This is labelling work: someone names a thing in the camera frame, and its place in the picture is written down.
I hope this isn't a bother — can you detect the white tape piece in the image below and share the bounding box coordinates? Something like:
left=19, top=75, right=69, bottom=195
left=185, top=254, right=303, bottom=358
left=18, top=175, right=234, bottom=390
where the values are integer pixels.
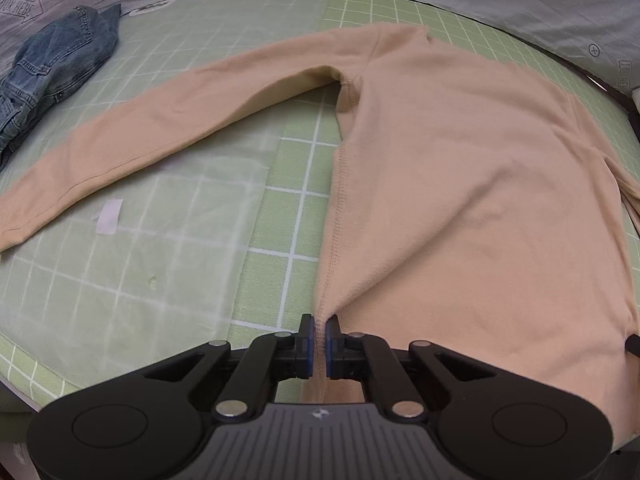
left=94, top=198, right=125, bottom=235

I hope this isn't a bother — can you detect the beige long-sleeve shirt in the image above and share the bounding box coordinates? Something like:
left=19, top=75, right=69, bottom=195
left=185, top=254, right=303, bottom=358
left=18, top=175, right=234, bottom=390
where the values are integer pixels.
left=0, top=24, right=640, bottom=453

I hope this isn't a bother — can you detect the clear plastic sheet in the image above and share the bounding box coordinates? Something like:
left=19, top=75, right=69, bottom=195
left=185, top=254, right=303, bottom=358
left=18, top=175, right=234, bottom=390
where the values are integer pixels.
left=0, top=0, right=333, bottom=401

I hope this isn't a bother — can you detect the green grid mat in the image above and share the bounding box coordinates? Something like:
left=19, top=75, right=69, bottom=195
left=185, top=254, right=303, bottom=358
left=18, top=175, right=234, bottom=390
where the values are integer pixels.
left=0, top=0, right=640, bottom=401

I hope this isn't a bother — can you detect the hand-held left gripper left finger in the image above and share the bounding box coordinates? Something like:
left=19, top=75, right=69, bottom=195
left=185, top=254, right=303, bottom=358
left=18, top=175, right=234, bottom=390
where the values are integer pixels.
left=144, top=313, right=317, bottom=421

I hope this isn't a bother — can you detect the blue denim jacket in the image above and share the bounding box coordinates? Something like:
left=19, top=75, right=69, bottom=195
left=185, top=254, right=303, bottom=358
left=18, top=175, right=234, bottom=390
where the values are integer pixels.
left=0, top=3, right=122, bottom=168

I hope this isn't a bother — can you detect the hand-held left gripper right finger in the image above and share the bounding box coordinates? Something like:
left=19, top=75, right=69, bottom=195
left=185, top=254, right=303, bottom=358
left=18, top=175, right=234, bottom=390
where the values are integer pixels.
left=326, top=314, right=497, bottom=420

